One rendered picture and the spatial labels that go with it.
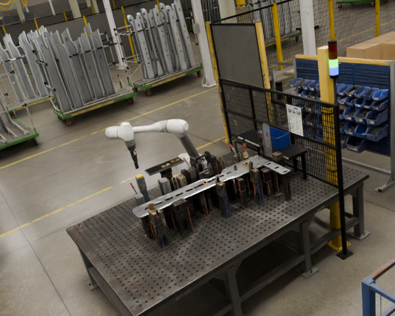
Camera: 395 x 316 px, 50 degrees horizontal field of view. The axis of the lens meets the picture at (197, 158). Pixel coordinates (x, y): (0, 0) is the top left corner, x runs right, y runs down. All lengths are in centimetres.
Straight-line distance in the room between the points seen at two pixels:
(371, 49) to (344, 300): 489
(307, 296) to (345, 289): 33
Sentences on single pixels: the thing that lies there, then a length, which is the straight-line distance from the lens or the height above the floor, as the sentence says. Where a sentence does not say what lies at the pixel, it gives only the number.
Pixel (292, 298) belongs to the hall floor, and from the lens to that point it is 405.
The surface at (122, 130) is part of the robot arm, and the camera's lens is 377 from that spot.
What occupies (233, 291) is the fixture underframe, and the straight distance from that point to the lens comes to 368.
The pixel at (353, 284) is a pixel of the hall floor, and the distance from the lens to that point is 418.
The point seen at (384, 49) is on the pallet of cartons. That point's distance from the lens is 803.
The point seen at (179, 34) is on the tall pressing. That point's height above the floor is 120.
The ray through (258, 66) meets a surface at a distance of 605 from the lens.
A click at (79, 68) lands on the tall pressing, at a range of 1078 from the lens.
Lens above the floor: 280
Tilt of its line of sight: 24 degrees down
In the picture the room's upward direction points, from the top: 12 degrees counter-clockwise
